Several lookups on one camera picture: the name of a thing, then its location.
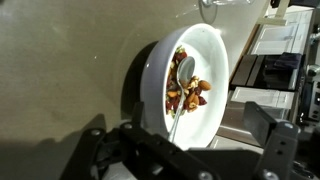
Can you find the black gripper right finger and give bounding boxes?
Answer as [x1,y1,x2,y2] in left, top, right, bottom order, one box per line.
[243,101,301,180]

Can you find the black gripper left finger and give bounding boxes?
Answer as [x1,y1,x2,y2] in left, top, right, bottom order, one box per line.
[59,101,214,180]

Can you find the mixed nuts and dried fruit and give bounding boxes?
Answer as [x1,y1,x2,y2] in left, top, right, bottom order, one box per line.
[165,45,212,119]

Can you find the silver metal spoon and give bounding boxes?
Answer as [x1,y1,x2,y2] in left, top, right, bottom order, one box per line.
[167,55,196,144]

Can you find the white ceramic bowl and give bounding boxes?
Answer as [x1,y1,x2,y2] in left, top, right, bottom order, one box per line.
[139,22,230,151]

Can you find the clear drinking glass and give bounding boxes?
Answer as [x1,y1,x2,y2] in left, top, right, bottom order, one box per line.
[198,0,256,25]

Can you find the stainless steel dishwasher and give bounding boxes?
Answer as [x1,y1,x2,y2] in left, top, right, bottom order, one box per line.
[229,53,304,91]

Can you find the white lower kitchen cabinets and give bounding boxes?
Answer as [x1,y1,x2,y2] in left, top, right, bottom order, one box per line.
[213,8,314,148]

